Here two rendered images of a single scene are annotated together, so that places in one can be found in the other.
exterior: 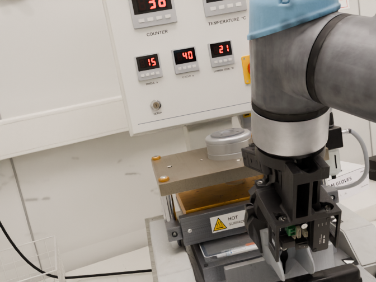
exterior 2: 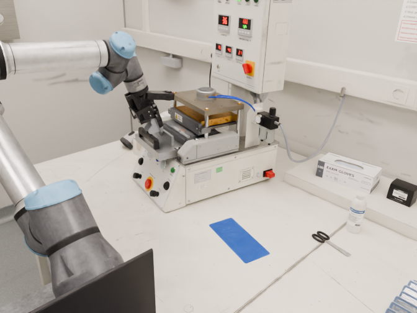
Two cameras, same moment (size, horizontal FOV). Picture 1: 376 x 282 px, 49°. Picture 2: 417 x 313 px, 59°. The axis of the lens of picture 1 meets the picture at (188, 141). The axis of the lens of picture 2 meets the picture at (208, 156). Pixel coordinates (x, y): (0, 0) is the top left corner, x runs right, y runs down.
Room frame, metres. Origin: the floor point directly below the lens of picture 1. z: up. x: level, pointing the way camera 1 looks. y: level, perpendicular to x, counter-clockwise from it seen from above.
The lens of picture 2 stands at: (0.07, -1.36, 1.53)
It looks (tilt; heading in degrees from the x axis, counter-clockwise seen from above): 25 degrees down; 63
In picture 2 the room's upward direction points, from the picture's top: 2 degrees clockwise
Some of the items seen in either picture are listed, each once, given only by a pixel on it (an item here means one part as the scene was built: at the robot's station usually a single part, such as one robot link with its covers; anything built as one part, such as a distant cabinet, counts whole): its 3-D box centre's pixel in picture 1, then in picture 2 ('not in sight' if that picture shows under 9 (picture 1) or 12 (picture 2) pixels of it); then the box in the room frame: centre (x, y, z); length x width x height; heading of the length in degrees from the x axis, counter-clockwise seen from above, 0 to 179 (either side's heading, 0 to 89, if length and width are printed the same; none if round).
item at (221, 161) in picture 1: (239, 161); (215, 104); (0.73, -0.09, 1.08); 0.31 x 0.24 x 0.13; 97
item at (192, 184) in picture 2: not in sight; (205, 161); (0.69, -0.09, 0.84); 0.53 x 0.37 x 0.17; 7
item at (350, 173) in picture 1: (327, 184); (348, 171); (1.21, -0.40, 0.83); 0.23 x 0.12 x 0.07; 115
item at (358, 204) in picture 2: not in sight; (357, 212); (1.02, -0.63, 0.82); 0.05 x 0.05 x 0.14
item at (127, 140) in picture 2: not in sight; (139, 136); (0.54, 0.39, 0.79); 0.20 x 0.08 x 0.08; 18
